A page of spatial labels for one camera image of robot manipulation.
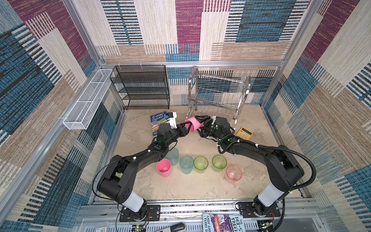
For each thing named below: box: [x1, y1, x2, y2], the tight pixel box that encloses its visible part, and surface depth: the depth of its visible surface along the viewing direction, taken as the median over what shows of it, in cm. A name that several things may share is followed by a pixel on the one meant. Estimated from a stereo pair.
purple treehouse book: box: [202, 212, 246, 232], surface depth 70 cm
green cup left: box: [193, 155, 209, 174], surface depth 88 cm
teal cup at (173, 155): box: [165, 146, 180, 166], surface depth 85 cm
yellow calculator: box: [235, 126, 254, 141], surface depth 104 cm
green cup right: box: [211, 154, 228, 173], surface depth 85 cm
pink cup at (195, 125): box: [184, 116, 204, 132], surface depth 81 cm
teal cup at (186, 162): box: [179, 155, 194, 175], surface depth 86 cm
